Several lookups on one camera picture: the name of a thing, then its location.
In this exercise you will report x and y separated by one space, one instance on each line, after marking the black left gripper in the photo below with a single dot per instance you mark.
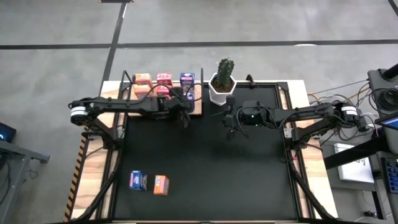
168 107

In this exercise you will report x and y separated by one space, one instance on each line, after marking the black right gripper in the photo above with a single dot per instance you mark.
252 115

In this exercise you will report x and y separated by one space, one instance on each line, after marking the blue Frosted Flakes cereal box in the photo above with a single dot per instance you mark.
186 79
191 101
138 180

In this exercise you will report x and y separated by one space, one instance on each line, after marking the red Froot Loops cereal box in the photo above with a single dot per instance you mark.
161 91
164 78

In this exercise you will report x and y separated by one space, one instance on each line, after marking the orange Mini Wheats cereal box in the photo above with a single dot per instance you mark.
140 90
161 185
143 78

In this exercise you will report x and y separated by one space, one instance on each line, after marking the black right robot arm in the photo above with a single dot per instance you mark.
304 113

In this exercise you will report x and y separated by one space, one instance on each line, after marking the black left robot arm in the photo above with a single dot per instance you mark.
124 105

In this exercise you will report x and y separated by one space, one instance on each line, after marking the wooden shelf board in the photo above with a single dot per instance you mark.
196 107

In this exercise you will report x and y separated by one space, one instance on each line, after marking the white plant pot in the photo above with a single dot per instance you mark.
219 96

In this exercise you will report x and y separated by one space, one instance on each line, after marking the black table clamp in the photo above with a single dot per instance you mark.
250 79

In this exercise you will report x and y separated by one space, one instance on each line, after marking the green cactus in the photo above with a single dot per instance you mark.
225 73

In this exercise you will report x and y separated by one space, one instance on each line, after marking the black table mat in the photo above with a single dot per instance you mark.
202 171

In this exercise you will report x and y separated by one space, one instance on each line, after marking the black desk beam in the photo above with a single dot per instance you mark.
351 154

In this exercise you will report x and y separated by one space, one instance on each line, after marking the yellow black hazard tape strip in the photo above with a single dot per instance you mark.
75 177

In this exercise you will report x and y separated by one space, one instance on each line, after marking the white desk pad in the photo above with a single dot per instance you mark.
354 171

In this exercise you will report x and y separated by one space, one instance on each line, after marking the dark grey equipment stand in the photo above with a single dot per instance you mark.
381 77

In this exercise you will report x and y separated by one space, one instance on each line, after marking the monitor with blue screen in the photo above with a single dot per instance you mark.
390 123

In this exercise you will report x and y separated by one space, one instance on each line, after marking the grey metal side table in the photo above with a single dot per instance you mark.
18 151

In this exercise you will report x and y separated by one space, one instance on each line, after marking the black keyboard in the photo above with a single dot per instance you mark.
392 179

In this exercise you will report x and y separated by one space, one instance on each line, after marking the black metal shelf frame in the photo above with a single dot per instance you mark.
201 76

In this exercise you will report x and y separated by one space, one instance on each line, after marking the white metal bracket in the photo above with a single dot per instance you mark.
287 132

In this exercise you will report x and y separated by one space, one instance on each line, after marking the black aluminium rig frame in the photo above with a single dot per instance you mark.
109 186

